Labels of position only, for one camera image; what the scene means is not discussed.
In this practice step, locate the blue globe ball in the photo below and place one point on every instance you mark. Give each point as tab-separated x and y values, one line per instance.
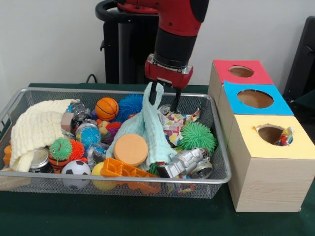
89	136

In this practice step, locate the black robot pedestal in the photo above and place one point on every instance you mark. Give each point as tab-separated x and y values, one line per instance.
130	49

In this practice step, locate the dark green table cloth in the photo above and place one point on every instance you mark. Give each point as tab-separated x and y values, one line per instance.
123	216

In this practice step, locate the small soccer ball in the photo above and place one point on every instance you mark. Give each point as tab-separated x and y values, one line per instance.
75	168

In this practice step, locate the orange plastic block toy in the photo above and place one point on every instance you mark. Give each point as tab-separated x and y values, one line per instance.
118	169

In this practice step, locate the blue spiky ball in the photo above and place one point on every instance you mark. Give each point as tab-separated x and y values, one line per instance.
130	103

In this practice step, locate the light blue cloth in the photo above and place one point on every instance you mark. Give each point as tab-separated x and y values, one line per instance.
152	132

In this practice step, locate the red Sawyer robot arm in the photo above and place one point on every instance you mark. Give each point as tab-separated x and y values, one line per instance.
177	22

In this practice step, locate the multicolour spotted cloth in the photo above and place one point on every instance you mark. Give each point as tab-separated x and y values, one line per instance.
174	127
286	138

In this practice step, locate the tan toy burger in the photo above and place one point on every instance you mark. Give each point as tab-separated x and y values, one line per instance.
130	150

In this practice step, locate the wooden box with three holes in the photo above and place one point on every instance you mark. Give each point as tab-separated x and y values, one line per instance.
265	182

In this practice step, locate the clear mesh bin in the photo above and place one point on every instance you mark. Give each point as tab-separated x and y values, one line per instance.
214	189

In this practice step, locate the small orange basketball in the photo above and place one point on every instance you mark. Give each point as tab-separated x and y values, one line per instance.
107	109

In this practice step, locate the cream white cloth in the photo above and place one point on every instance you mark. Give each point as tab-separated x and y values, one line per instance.
34	125

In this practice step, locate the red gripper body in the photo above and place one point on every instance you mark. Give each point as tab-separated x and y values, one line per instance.
167	73

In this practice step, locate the silver robot toy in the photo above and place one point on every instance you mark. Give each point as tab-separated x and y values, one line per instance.
184	159

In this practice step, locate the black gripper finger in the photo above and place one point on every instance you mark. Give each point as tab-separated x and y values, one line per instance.
176	100
153	93

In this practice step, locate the green spiky ball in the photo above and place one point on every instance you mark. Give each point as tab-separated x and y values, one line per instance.
197	137

